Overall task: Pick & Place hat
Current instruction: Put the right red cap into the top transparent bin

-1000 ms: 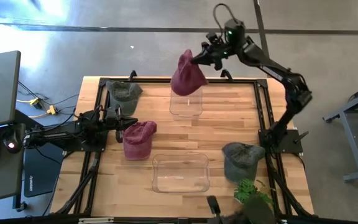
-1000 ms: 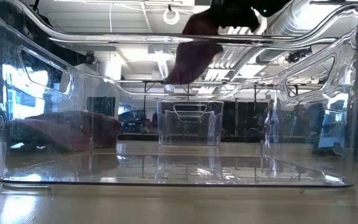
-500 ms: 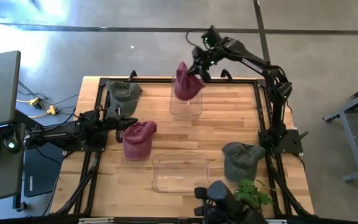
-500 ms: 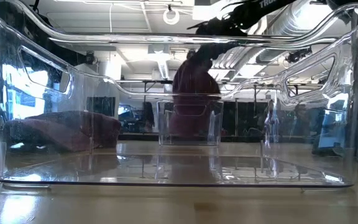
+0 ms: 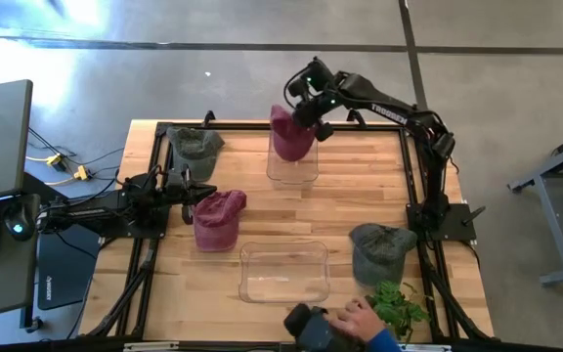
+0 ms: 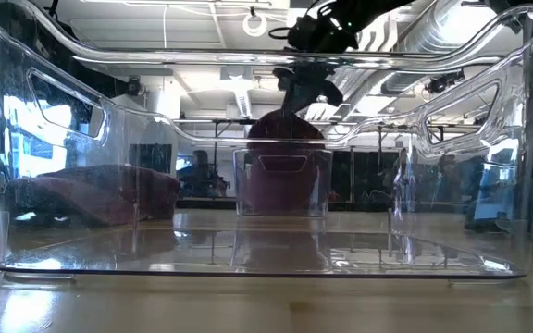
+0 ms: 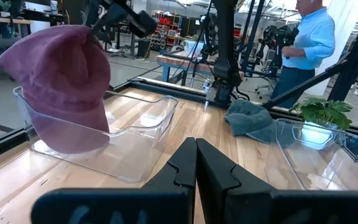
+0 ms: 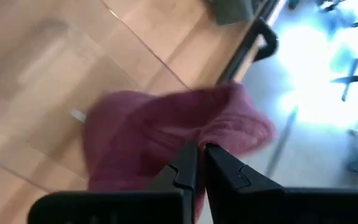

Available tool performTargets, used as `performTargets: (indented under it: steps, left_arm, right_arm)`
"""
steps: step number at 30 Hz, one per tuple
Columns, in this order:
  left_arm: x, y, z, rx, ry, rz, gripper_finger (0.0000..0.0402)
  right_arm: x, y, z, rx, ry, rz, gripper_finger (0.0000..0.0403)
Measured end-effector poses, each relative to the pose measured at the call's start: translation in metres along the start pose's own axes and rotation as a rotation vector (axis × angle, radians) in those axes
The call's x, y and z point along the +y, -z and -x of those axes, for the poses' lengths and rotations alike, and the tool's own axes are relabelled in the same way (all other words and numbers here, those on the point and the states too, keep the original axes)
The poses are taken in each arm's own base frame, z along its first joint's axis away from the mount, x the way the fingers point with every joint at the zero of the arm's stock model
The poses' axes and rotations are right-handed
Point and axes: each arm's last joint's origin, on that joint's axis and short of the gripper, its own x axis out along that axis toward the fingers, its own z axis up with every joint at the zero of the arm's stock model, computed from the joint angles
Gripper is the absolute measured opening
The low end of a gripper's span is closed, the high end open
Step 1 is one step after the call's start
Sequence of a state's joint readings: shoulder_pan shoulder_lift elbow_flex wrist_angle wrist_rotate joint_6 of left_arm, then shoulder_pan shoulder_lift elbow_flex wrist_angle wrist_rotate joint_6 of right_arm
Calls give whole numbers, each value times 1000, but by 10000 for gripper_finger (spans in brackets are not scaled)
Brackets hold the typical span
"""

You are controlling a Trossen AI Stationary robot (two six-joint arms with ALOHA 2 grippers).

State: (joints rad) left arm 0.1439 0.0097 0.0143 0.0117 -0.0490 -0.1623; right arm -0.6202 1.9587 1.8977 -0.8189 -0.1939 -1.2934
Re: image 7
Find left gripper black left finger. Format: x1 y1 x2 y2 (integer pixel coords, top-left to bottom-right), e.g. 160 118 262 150
30 136 198 224

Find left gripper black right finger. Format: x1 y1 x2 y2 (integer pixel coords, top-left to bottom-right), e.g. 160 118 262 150
196 138 358 224

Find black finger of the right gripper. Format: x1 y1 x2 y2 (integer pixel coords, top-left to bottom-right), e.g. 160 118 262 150
87 3 119 37
99 29 114 46

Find maroon baseball cap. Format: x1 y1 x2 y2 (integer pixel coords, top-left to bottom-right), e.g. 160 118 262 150
0 24 111 155

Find black trash bin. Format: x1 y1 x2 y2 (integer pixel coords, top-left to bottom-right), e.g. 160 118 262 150
137 39 152 58

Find red parts shelf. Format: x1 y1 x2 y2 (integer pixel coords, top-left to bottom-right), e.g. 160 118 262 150
150 11 183 52

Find clear plastic bin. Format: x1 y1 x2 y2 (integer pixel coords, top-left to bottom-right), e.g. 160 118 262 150
12 86 179 183
264 118 358 191

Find grey-green baseball cap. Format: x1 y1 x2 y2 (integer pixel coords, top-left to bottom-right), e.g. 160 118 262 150
224 98 295 147

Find wooden background desk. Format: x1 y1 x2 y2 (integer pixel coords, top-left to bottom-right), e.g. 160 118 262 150
0 15 32 39

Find green potted plant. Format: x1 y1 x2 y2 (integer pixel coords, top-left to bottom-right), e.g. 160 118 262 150
289 96 353 150

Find black background robot rig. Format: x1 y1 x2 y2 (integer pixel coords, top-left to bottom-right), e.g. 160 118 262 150
255 24 300 78

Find person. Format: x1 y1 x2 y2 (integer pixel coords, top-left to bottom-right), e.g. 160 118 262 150
270 0 336 110

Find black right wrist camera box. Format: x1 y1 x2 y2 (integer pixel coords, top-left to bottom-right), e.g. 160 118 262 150
127 10 158 39

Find wooden workbench with blue frame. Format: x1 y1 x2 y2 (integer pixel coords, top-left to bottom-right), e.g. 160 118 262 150
155 50 245 87

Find black camera tripod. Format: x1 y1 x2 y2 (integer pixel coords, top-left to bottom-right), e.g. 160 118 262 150
181 14 218 88

